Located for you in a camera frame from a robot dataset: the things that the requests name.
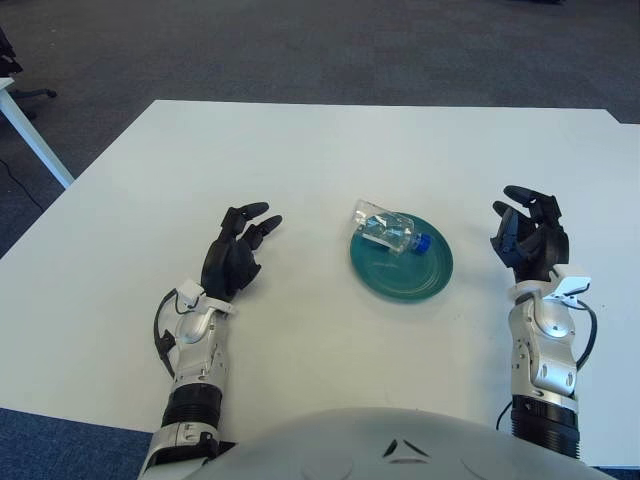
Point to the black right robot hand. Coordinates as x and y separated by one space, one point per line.
545 250

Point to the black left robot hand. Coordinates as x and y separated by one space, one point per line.
225 267

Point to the clear bottle with blue cap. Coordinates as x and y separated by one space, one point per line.
385 230

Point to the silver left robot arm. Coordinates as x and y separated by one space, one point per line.
195 355

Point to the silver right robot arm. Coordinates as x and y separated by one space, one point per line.
550 350

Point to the teal round plate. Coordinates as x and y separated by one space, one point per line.
400 280

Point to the grey robot torso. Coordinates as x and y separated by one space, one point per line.
325 445

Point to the white side table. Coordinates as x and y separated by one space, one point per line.
25 130

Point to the black office chair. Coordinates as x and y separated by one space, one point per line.
35 93

